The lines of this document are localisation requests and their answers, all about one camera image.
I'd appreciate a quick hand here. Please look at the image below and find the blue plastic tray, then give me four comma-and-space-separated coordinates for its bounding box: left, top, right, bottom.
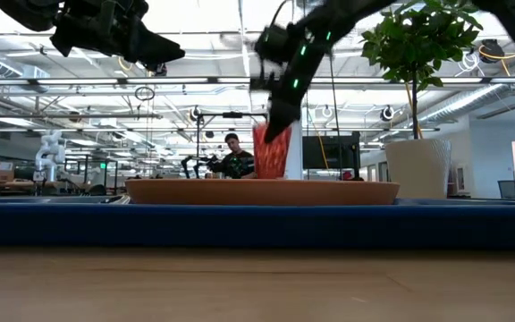
0, 195, 515, 249

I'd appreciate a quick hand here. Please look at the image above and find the black monitor on stand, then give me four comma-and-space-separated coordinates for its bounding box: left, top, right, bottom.
301, 131, 362, 171

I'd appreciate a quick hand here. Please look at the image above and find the black metal rig frame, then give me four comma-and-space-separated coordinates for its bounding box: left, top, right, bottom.
196, 110, 269, 180

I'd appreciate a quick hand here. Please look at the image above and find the black hanging cable loop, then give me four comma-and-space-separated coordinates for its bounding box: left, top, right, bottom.
134, 85, 156, 102

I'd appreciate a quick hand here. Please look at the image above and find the black metal frame cart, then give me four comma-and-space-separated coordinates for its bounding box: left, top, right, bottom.
63, 156, 120, 196

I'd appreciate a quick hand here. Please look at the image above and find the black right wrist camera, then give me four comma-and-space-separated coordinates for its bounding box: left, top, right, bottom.
248, 74, 277, 94

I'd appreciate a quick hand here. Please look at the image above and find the red faceted cup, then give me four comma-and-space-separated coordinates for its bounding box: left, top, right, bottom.
251, 121, 293, 180

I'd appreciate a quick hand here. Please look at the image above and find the yellow hanging cable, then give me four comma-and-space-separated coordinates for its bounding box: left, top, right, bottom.
313, 120, 331, 171

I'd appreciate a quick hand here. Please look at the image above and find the green plant in white pot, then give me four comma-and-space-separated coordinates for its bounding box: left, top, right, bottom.
360, 0, 485, 200

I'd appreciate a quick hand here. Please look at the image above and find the orange plate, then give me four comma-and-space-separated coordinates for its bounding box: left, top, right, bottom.
125, 178, 401, 207

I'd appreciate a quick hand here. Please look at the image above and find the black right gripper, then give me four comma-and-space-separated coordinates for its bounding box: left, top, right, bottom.
263, 73, 315, 144

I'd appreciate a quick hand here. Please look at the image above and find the grey office chair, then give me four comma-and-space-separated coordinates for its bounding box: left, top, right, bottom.
497, 180, 515, 200

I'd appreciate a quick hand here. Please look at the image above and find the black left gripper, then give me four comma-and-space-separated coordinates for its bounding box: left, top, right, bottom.
50, 0, 187, 67

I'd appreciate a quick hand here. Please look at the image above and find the person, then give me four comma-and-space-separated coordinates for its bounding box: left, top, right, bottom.
218, 132, 258, 180

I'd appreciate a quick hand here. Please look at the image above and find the black reel with yellow cable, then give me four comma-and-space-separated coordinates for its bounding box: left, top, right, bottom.
477, 38, 515, 77

